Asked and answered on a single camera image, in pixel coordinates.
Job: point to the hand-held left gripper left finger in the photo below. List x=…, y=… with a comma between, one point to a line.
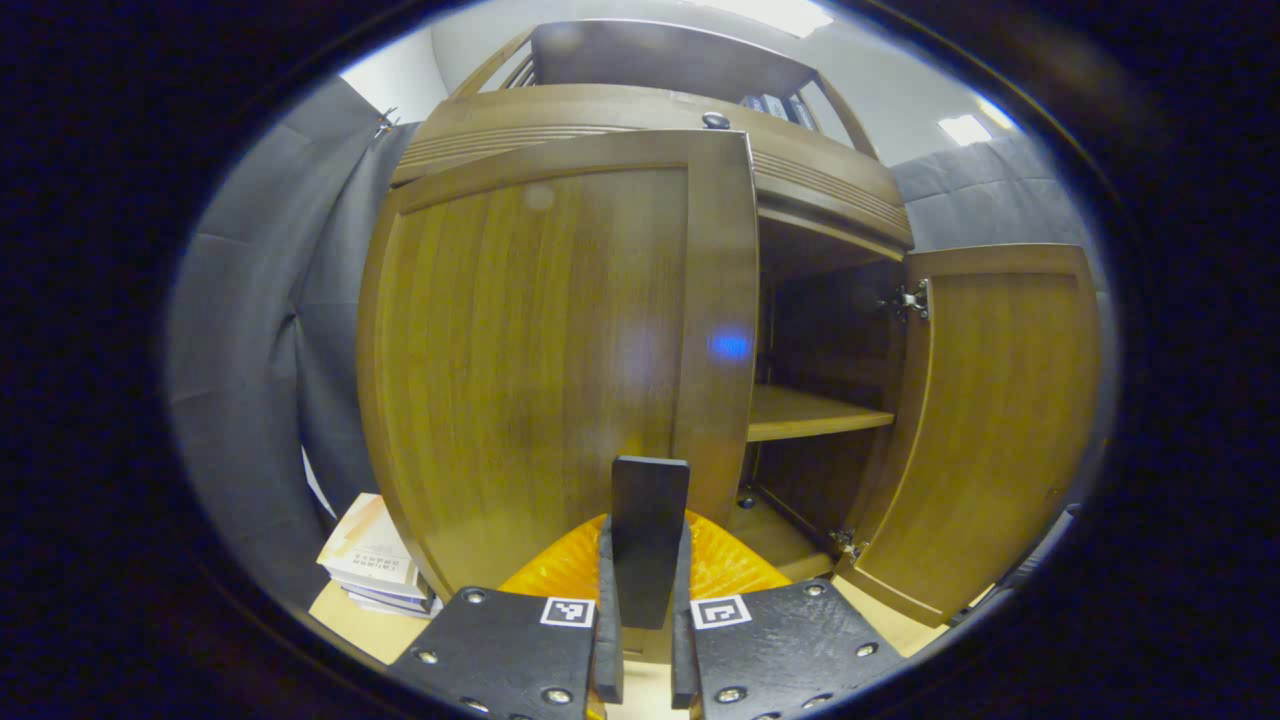
x=608, y=660

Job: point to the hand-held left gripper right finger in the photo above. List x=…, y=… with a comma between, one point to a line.
x=683, y=660

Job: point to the wooden double-door shoe cabinet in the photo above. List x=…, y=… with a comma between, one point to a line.
x=800, y=410

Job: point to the wooden cabinet door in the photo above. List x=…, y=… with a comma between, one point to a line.
x=520, y=350
x=990, y=430

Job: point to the stack of white books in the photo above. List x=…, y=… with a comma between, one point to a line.
x=370, y=560

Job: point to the light grey spine book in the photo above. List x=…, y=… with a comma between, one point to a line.
x=776, y=106

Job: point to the purple spine book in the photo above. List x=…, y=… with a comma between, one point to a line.
x=752, y=102

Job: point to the metal cloth clip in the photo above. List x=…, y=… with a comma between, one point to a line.
x=385, y=122

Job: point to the small ceiling light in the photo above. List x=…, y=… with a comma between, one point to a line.
x=965, y=129
x=997, y=112

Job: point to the large bright ceiling light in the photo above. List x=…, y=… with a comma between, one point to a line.
x=775, y=14

